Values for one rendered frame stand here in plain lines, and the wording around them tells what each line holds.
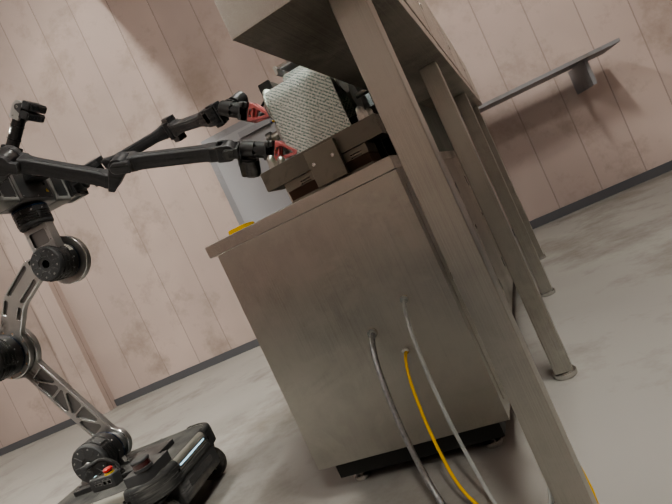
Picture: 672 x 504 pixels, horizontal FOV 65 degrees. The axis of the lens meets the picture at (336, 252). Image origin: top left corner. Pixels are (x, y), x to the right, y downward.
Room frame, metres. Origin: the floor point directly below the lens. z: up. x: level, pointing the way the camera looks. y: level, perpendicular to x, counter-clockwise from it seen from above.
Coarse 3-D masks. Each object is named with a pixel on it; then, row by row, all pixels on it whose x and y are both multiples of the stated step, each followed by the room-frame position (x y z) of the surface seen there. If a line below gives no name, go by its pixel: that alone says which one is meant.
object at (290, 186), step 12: (372, 144) 1.58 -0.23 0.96; (348, 156) 1.53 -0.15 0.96; (360, 156) 1.52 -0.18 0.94; (372, 156) 1.54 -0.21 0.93; (348, 168) 1.54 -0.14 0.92; (360, 168) 1.53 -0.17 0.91; (300, 180) 1.60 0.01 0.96; (312, 180) 1.58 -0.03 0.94; (336, 180) 1.56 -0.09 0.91; (288, 192) 1.62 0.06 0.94; (300, 192) 1.60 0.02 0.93; (312, 192) 1.59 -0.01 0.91
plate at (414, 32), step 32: (224, 0) 0.89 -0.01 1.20; (256, 0) 0.87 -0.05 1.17; (288, 0) 0.85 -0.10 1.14; (320, 0) 0.90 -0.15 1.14; (384, 0) 1.03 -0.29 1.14; (416, 0) 1.55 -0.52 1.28; (256, 32) 0.91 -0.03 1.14; (288, 32) 0.97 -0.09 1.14; (320, 32) 1.04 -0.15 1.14; (416, 32) 1.32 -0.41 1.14; (320, 64) 1.23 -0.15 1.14; (352, 64) 1.34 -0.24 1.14; (416, 64) 1.65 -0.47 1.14; (448, 64) 1.87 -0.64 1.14; (416, 96) 2.20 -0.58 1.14
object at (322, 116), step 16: (320, 96) 1.73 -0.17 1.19; (336, 96) 1.71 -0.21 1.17; (288, 112) 1.77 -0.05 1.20; (304, 112) 1.75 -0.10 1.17; (320, 112) 1.73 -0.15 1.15; (336, 112) 1.72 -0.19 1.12; (288, 128) 1.78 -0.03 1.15; (304, 128) 1.76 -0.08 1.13; (320, 128) 1.74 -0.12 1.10; (336, 128) 1.73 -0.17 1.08; (288, 144) 1.79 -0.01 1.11; (304, 144) 1.77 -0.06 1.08
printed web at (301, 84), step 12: (288, 72) 2.05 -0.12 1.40; (300, 72) 1.76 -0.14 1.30; (312, 72) 1.73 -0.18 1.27; (288, 84) 1.77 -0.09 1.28; (300, 84) 1.74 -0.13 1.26; (312, 84) 1.73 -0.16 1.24; (324, 84) 1.72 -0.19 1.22; (276, 96) 1.78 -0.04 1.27; (288, 96) 1.76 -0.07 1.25; (300, 96) 1.75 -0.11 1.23; (312, 96) 1.74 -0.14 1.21; (276, 108) 1.79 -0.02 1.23; (288, 108) 1.77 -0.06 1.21; (348, 108) 1.83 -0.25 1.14
